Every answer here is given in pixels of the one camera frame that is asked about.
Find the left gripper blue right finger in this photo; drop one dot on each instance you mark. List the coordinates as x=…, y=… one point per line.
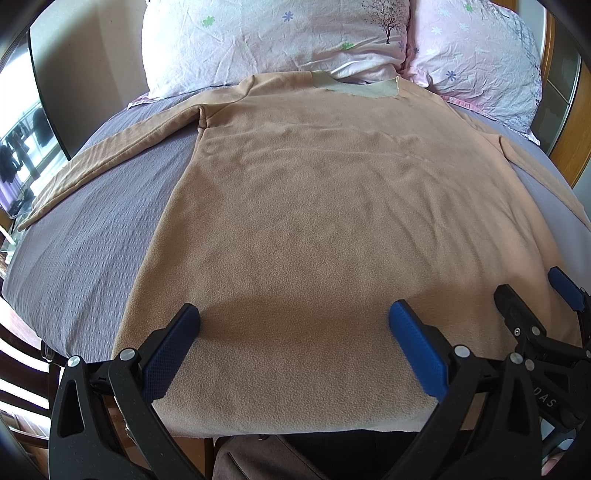
x=424, y=347

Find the pink floral pillow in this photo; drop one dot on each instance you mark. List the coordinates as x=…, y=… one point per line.
x=479, y=56

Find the grey-purple textured bed sheet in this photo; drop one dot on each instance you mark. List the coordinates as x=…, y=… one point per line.
x=70, y=278

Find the wooden headboard frame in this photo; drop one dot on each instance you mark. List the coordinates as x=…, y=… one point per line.
x=561, y=123

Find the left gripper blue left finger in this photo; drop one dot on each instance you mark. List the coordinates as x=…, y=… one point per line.
x=164, y=350

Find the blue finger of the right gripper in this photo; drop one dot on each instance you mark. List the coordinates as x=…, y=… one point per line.
x=518, y=317
x=574, y=296

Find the white floral pillow with tree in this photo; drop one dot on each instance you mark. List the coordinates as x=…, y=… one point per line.
x=188, y=46

